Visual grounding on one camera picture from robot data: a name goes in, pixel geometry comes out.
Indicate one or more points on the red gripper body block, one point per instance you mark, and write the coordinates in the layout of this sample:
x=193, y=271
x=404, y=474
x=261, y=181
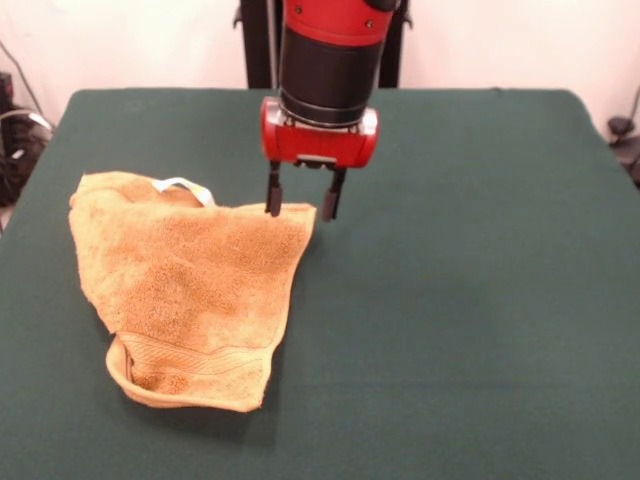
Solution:
x=320, y=145

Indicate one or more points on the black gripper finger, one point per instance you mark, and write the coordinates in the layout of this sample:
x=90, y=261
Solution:
x=274, y=197
x=331, y=205

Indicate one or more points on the tan terry towel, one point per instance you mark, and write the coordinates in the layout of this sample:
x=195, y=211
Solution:
x=190, y=280

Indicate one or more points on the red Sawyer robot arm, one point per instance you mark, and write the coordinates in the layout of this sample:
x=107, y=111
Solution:
x=330, y=65

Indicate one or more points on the dark green table cloth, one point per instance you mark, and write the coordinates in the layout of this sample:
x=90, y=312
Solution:
x=500, y=250

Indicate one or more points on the black equipment stack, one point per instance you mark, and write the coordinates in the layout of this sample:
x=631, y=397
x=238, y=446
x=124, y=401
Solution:
x=15, y=150

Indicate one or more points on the black floor stand base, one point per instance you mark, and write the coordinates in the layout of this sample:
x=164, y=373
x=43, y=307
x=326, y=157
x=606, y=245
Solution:
x=620, y=125

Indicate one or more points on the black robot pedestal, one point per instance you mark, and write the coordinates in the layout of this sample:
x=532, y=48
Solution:
x=257, y=50

